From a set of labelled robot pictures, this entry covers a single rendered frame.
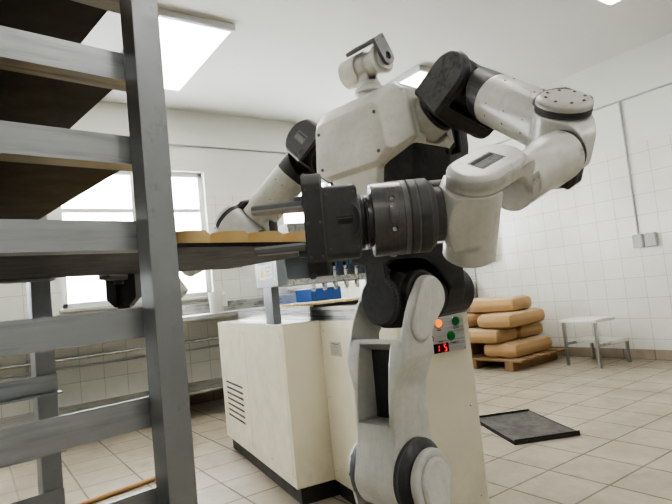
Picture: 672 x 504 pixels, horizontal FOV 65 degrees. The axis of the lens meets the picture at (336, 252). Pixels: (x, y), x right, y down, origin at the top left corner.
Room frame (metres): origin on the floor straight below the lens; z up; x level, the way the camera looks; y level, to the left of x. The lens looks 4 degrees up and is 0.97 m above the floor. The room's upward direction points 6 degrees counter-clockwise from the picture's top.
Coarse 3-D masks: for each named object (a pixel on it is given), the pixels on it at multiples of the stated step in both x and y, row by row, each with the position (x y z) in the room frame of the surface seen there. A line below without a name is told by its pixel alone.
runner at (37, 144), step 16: (0, 128) 0.47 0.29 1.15; (16, 128) 0.47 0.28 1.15; (32, 128) 0.48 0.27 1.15; (48, 128) 0.49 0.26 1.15; (64, 128) 0.50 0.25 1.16; (0, 144) 0.47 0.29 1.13; (16, 144) 0.47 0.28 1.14; (32, 144) 0.48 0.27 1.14; (48, 144) 0.49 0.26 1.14; (64, 144) 0.50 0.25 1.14; (80, 144) 0.51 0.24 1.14; (96, 144) 0.52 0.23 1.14; (112, 144) 0.53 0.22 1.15; (128, 144) 0.54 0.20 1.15; (0, 160) 0.49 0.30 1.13; (16, 160) 0.49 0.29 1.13; (32, 160) 0.50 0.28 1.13; (48, 160) 0.50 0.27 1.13; (64, 160) 0.51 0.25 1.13; (80, 160) 0.51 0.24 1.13; (96, 160) 0.52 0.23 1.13; (112, 160) 0.53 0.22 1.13; (128, 160) 0.54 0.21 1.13
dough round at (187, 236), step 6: (180, 234) 0.62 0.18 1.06; (186, 234) 0.62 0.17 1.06; (192, 234) 0.62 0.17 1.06; (198, 234) 0.63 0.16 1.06; (204, 234) 0.63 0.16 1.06; (180, 240) 0.62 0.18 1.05; (186, 240) 0.62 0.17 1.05; (192, 240) 0.62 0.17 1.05; (198, 240) 0.63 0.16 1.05; (204, 240) 0.63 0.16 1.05
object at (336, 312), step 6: (336, 306) 2.46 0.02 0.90; (342, 306) 2.37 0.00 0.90; (348, 306) 2.31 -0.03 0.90; (354, 306) 2.26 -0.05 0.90; (312, 312) 2.67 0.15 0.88; (318, 312) 2.60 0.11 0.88; (324, 312) 2.54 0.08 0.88; (330, 312) 2.48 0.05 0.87; (336, 312) 2.42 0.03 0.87; (342, 312) 2.37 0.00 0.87; (348, 312) 2.32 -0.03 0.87; (354, 312) 2.27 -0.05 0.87; (312, 318) 2.68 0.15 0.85; (318, 318) 2.61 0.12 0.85; (324, 318) 2.55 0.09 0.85; (330, 318) 2.49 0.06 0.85; (336, 318) 2.43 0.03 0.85; (342, 318) 2.37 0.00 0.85; (348, 318) 2.32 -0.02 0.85
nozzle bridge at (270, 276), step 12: (264, 264) 2.65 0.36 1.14; (276, 264) 2.50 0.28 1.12; (288, 264) 2.62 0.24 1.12; (300, 264) 2.64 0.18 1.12; (336, 264) 2.73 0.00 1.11; (264, 276) 2.66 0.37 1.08; (276, 276) 2.51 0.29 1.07; (288, 276) 2.61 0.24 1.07; (300, 276) 2.64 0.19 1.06; (336, 276) 2.67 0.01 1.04; (348, 276) 2.70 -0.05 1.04; (360, 276) 2.73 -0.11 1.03; (264, 288) 2.69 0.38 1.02; (276, 288) 2.60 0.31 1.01; (264, 300) 2.69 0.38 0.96; (276, 300) 2.60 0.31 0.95; (276, 312) 2.60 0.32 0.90
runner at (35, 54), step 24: (0, 48) 0.47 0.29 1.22; (24, 48) 0.48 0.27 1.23; (48, 48) 0.50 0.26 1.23; (72, 48) 0.51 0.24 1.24; (96, 48) 0.53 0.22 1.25; (24, 72) 0.50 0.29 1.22; (48, 72) 0.51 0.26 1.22; (72, 72) 0.51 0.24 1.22; (96, 72) 0.53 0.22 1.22; (120, 72) 0.54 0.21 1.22
